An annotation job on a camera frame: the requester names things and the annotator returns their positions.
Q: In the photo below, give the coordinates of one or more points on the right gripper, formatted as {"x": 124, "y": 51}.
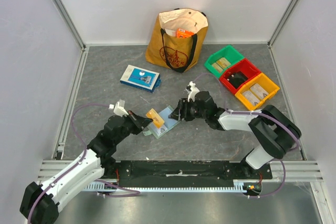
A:
{"x": 184, "y": 110}

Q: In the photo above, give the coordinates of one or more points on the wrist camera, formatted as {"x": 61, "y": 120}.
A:
{"x": 192, "y": 91}
{"x": 118, "y": 108}

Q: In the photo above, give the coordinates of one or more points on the blue white product box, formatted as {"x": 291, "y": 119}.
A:
{"x": 141, "y": 78}

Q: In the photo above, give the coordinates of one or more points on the silver card in yellow bin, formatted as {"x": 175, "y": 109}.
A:
{"x": 259, "y": 91}

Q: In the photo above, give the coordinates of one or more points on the gold card in green bin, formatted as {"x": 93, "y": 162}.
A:
{"x": 223, "y": 62}

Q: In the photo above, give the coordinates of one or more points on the red plastic bin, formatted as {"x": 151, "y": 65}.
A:
{"x": 246, "y": 67}

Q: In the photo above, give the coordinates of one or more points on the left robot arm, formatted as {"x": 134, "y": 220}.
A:
{"x": 42, "y": 203}

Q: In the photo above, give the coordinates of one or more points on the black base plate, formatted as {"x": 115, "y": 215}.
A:
{"x": 230, "y": 170}

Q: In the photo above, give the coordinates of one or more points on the brown tote bag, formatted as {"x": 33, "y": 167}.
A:
{"x": 168, "y": 51}

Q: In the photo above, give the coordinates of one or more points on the slotted cable duct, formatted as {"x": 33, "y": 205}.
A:
{"x": 237, "y": 187}

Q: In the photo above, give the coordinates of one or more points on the yellow plastic bin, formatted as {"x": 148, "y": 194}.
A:
{"x": 265, "y": 82}

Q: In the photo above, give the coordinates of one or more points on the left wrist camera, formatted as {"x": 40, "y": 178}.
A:
{"x": 118, "y": 108}

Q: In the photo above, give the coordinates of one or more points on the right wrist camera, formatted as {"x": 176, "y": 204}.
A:
{"x": 192, "y": 91}

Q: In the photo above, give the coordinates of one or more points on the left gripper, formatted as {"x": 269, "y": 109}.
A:
{"x": 139, "y": 123}

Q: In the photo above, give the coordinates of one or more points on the black credit card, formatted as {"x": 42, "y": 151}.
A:
{"x": 237, "y": 79}

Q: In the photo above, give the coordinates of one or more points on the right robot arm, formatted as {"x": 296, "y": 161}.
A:
{"x": 276, "y": 134}

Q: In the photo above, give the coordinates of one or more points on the green plastic bin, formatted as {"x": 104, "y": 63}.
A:
{"x": 229, "y": 52}

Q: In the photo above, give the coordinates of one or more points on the gold credit card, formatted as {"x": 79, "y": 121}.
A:
{"x": 157, "y": 120}

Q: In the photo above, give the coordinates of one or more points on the green card holder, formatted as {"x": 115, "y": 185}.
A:
{"x": 168, "y": 124}

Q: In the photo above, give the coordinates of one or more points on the orange box in bag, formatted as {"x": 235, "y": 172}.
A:
{"x": 182, "y": 33}

